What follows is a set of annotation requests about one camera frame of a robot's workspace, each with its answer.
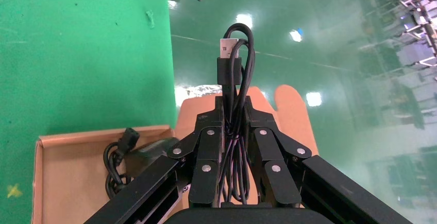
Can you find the open brown cardboard box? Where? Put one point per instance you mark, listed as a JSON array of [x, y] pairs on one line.
[[75, 168]]

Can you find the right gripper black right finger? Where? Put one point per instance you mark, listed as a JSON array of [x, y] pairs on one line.
[[281, 185]]

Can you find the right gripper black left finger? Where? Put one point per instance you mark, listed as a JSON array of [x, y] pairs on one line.
[[204, 181]]

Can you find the green table cloth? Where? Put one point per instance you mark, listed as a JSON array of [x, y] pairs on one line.
[[85, 62]]

